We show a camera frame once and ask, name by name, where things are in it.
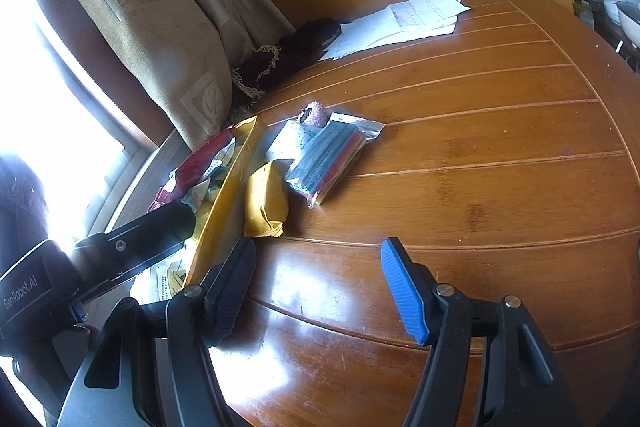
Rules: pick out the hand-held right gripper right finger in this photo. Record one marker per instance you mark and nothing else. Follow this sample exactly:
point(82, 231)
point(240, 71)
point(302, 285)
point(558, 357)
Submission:
point(402, 294)

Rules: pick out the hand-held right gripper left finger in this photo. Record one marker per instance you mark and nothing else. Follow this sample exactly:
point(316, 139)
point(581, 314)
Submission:
point(235, 292)

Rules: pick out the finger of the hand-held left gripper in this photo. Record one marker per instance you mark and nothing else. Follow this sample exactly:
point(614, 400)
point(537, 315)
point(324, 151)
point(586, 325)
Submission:
point(140, 237)

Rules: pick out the yellow cardboard box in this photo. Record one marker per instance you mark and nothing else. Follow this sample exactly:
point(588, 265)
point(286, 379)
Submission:
point(225, 202)

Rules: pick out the red snack packet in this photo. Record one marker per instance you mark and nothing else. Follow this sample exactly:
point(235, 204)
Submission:
point(200, 162)

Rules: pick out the yellow soft packet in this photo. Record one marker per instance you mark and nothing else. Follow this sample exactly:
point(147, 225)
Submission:
point(265, 202)

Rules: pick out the white speckled soft item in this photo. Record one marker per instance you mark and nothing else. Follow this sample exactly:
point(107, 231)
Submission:
point(290, 139)

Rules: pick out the white printed packet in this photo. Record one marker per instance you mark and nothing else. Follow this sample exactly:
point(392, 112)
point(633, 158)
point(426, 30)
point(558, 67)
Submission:
point(170, 282)

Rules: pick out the dark printed clothing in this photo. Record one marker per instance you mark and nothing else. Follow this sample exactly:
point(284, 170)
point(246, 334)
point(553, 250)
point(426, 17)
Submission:
point(20, 202)

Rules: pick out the bright window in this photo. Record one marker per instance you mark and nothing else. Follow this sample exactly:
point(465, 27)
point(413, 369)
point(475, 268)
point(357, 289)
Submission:
point(50, 107)

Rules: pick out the pink fuzzy item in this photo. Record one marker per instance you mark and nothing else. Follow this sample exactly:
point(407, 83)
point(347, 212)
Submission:
point(316, 114)

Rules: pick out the beige patterned curtain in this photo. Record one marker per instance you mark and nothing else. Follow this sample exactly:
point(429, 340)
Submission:
point(165, 32)

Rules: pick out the dark fringed cloth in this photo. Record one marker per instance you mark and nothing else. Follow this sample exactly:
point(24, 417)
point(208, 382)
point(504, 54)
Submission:
point(295, 44)

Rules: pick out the pile of white papers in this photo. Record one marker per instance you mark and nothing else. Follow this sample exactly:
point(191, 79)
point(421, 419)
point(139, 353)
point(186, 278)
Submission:
point(400, 27)

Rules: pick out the dark jar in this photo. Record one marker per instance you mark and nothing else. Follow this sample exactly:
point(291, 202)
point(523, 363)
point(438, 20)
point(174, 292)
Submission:
point(586, 4)

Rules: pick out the white electric pot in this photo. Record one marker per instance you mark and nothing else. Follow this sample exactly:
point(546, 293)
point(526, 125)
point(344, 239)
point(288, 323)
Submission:
point(629, 19)

